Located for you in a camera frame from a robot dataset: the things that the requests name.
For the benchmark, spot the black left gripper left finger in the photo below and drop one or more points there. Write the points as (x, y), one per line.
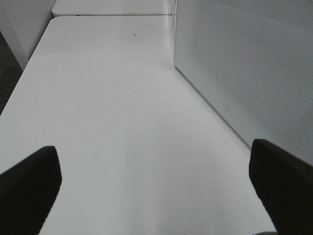
(28, 191)

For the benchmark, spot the white microwave door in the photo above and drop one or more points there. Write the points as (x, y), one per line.
(253, 61)

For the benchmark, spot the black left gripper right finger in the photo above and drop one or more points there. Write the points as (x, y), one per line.
(284, 184)

